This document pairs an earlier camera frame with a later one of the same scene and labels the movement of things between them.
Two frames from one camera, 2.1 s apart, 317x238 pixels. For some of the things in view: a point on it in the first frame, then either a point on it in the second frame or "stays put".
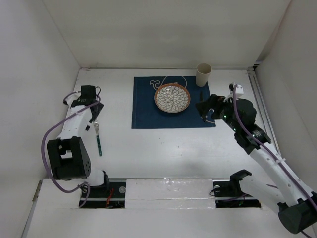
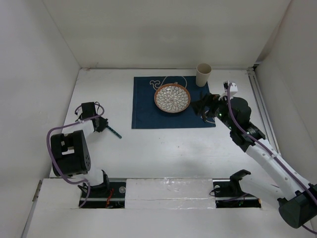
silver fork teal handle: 96,127 -> 114,132
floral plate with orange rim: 172,97 stays put
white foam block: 170,193 stays put
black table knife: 202,108 stays put
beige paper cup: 202,71 stays put
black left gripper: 100,106 -> 104,124
